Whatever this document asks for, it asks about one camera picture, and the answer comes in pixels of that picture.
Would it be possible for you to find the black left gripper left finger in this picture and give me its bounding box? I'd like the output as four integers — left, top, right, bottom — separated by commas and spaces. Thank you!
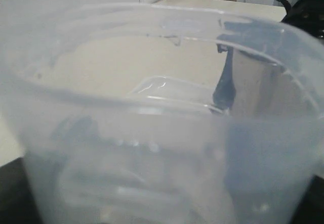
1, 158, 42, 224

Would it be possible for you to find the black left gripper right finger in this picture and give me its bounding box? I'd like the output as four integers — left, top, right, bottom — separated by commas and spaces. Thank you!
291, 175, 323, 224

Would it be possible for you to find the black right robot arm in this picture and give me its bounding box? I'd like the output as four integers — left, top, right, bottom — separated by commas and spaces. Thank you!
213, 0, 323, 223

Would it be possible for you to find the stainless steel cup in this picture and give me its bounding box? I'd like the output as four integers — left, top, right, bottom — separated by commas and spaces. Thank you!
230, 50, 318, 118

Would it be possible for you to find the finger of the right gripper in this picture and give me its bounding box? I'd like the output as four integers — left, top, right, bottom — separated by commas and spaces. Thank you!
213, 44, 236, 110

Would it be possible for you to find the translucent plastic measuring cup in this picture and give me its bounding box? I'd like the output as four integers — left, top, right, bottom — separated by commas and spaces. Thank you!
1, 0, 323, 223

